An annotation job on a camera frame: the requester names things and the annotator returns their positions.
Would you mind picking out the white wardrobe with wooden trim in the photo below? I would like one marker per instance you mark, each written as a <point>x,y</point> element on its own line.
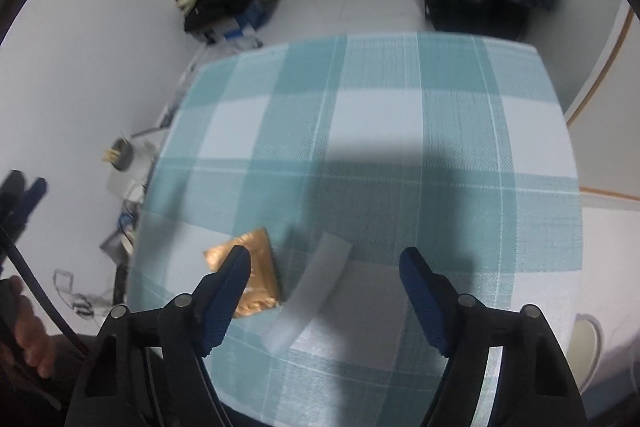
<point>615,107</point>

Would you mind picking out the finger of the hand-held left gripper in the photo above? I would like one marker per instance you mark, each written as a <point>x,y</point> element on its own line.
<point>10,192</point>
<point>34,197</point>

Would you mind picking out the white foam strip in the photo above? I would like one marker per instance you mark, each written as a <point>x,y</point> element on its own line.
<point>315,287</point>

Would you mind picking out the white round bin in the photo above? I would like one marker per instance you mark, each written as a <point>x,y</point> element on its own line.
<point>586,352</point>

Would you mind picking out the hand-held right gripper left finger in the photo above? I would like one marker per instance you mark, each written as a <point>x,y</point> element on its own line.
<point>227,302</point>

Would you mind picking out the person's left hand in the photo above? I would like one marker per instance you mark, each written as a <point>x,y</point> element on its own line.
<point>31,337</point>

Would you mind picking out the copper foil wrapper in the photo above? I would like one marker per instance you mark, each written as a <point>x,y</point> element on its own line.
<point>257,267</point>

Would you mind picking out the blue cardboard box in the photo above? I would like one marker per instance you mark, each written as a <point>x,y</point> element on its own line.
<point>245,22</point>

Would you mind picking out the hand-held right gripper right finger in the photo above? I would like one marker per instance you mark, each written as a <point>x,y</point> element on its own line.
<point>425,302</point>

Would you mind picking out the white jar with sticks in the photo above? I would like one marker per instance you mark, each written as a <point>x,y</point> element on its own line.
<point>122,157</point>

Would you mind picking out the teal plaid cloth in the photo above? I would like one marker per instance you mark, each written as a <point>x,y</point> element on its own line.
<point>400,132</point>

